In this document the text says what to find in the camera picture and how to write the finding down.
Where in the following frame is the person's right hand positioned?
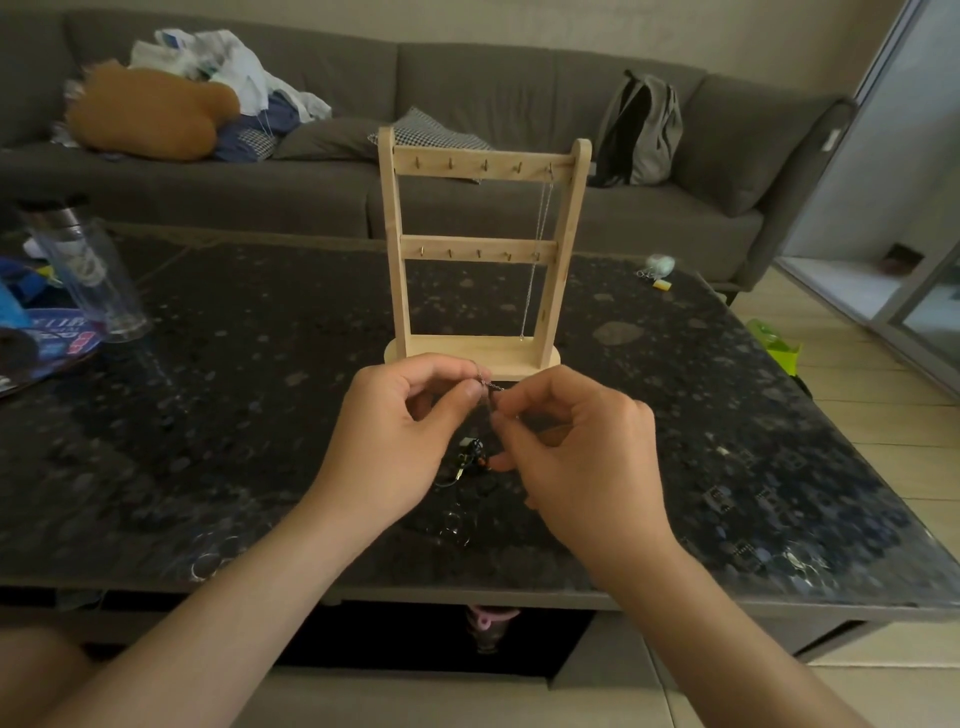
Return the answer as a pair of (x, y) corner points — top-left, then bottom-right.
(487, 365), (684, 598)

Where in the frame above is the person's left hand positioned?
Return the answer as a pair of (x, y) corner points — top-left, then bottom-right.
(305, 353), (495, 543)

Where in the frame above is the black cord necklace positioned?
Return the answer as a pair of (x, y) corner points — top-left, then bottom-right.
(431, 436), (493, 493)

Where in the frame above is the silver pendant necklace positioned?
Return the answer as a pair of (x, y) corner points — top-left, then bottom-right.
(468, 378), (519, 421)

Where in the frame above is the wooden jewelry stand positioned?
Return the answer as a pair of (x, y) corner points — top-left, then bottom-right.
(377, 125), (594, 382)

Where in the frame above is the silver chain necklace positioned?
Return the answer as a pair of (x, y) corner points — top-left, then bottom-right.
(518, 168), (555, 340)

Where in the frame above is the person's left forearm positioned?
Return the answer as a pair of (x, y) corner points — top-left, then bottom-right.
(44, 494), (369, 728)

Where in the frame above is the person's right forearm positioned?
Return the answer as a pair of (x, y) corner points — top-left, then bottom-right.
(599, 547), (871, 728)

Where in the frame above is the person's bare leg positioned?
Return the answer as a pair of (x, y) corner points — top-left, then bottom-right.
(0, 626), (95, 728)

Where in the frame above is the pink item under table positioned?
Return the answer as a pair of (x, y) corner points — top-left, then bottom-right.
(463, 605), (520, 654)

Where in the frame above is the green bag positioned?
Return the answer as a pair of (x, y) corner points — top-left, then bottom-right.
(746, 318), (802, 376)

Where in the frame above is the checkered pillow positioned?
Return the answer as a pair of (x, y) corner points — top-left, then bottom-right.
(367, 107), (493, 185)

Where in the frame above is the grey flat cushion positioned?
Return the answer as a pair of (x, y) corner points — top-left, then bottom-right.
(271, 117), (384, 161)

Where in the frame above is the blue printed packet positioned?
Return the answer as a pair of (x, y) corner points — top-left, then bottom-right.
(0, 258), (106, 395)

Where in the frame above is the grey backpack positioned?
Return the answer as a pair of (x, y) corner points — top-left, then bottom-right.
(590, 69), (684, 189)

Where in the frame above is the clear plastic tumbler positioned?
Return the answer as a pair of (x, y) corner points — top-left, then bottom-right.
(16, 196), (155, 344)

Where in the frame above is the blue crumpled garment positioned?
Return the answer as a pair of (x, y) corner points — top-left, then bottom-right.
(213, 91), (301, 163)

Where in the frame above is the dark shoe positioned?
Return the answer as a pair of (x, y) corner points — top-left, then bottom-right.
(879, 243), (926, 277)

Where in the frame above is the grey fabric sofa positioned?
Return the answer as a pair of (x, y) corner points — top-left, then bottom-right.
(0, 7), (860, 290)

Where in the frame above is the blue plastic bottle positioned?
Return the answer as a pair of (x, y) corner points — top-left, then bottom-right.
(0, 277), (31, 331)

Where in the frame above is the white crumpled garment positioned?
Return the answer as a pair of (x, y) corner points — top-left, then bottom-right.
(128, 28), (333, 125)

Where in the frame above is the brown plush toy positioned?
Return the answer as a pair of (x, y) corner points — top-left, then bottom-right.
(63, 59), (241, 163)

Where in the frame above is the sliding glass door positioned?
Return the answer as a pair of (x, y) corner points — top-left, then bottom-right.
(776, 0), (960, 399)

